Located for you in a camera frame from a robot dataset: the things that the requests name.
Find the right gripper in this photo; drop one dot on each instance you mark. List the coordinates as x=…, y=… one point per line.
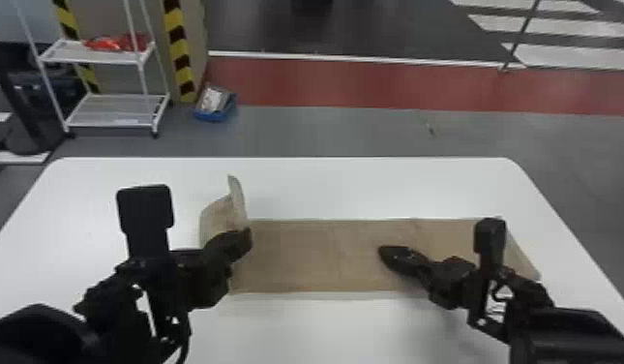
x=451, y=282

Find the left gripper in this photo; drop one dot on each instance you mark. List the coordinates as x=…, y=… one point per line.
x=202, y=279

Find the beige towel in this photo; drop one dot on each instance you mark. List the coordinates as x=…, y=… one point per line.
x=321, y=254

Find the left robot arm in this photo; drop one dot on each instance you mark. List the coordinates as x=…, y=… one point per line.
x=42, y=335

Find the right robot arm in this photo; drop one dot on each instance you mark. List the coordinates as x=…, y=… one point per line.
x=570, y=335

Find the blue basket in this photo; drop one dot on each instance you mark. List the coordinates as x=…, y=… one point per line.
x=225, y=113

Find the red snack packet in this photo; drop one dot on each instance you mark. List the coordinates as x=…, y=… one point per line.
x=104, y=44

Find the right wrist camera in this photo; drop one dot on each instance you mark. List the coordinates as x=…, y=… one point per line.
x=490, y=239

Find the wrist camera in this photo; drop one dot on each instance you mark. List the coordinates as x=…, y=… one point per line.
x=490, y=239
x=145, y=213

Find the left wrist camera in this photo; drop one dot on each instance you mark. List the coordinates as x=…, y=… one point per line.
x=145, y=213

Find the yellow black striped post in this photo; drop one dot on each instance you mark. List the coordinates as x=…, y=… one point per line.
x=68, y=20
x=178, y=45

